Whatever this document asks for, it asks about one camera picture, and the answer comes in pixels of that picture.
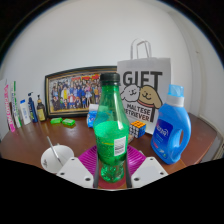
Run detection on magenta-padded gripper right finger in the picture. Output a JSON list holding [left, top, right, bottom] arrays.
[[124, 144, 169, 189]]

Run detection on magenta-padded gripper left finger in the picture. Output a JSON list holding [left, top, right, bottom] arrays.
[[56, 144, 100, 189]]

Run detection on green plastic drink bottle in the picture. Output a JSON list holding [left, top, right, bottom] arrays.
[[92, 72, 131, 184]]

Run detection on flat round red coaster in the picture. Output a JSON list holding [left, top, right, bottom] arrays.
[[98, 173, 129, 190]]

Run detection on colourful puzzle cube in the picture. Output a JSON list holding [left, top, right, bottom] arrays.
[[128, 119, 147, 139]]

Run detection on white stirrer stick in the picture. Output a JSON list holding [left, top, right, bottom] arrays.
[[45, 135, 64, 166]]

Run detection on floral paper cup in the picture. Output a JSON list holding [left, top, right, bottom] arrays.
[[40, 143, 75, 175]]

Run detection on blue detergent jug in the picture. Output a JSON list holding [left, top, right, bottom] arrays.
[[150, 83, 193, 165]]

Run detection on small green box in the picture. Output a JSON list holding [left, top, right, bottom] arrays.
[[50, 116, 64, 125], [61, 118, 77, 127]]

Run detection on blue tissue pack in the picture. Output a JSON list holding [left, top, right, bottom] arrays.
[[87, 103, 100, 128]]

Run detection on amber pump bottle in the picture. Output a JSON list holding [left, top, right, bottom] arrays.
[[35, 94, 47, 122]]

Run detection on framed group photo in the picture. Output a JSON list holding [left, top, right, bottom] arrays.
[[44, 65, 118, 119]]

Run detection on dark blue pump bottle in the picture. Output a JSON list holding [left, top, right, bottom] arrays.
[[27, 91, 39, 123]]

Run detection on white squeeze bottle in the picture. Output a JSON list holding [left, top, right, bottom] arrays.
[[19, 99, 32, 126]]

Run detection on green and white long box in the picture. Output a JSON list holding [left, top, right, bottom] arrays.
[[9, 80, 23, 129]]

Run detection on white printed paper gift bag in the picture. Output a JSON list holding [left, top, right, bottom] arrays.
[[116, 38, 172, 135]]

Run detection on pink and white long box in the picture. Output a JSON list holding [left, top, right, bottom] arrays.
[[3, 84, 17, 134]]

